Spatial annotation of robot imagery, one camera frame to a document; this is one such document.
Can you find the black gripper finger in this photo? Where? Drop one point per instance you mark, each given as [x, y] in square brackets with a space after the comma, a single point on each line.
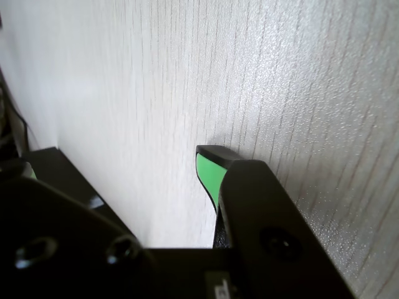
[265, 218]
[62, 243]

